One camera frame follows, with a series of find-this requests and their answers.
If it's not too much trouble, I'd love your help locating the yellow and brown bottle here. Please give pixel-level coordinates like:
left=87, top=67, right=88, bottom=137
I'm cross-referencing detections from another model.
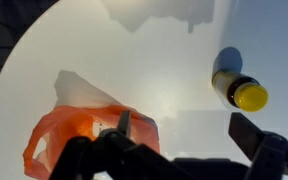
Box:
left=211, top=68, right=270, bottom=113

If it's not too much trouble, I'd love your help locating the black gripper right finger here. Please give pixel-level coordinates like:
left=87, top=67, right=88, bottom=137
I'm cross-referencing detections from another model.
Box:
left=228, top=112, right=288, bottom=180

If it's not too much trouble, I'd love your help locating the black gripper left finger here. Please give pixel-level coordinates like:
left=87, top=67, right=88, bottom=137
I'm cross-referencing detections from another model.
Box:
left=48, top=109, right=198, bottom=180

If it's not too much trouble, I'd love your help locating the orange plastic bag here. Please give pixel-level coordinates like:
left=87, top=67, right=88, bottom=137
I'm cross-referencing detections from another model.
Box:
left=22, top=103, right=161, bottom=180

